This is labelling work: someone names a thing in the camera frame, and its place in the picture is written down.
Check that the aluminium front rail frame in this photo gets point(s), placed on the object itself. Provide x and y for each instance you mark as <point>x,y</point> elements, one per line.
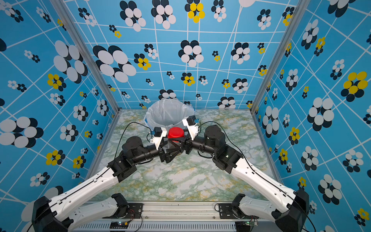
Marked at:
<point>176,211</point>

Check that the right circuit board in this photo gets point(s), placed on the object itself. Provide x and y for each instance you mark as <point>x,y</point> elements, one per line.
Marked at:
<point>244,226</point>

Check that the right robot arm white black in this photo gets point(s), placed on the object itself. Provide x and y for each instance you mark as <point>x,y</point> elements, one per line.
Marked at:
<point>286,207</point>

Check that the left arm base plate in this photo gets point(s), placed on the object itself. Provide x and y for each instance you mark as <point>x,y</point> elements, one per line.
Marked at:
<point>131,211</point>

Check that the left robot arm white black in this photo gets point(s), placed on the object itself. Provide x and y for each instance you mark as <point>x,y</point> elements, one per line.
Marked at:
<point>65,212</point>

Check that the grey trash bin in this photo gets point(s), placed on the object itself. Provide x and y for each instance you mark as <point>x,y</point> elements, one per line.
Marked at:
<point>176,131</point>

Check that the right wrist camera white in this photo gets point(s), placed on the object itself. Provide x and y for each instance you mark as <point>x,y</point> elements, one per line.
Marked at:
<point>191,124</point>

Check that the left aluminium corner post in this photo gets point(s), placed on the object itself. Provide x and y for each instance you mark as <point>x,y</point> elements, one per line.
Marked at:
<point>76,36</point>

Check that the left circuit board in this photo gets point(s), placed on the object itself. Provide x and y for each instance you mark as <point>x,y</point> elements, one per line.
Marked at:
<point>119,225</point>

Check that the aluminium corner post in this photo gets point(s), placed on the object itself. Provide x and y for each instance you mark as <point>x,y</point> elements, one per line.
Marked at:
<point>286,39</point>
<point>76,36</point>

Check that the red knobbed jar lid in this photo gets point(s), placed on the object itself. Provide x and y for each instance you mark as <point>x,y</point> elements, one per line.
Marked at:
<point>170,136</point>

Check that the right aluminium corner post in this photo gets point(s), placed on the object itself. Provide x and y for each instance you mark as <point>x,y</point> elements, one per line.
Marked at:
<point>286,39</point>

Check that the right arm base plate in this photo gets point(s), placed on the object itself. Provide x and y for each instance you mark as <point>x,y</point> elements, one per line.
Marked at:
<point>226,211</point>

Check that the white plastic bin liner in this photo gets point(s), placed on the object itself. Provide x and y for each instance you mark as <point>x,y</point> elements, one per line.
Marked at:
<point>167,113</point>

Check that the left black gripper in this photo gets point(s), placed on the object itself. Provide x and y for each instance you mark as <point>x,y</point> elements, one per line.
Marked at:
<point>162,152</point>

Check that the circuit board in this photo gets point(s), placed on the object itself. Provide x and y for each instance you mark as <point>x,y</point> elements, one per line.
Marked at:
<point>244,226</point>
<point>119,225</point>

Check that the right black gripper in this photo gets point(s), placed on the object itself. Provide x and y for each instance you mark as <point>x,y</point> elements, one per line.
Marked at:
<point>188,144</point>

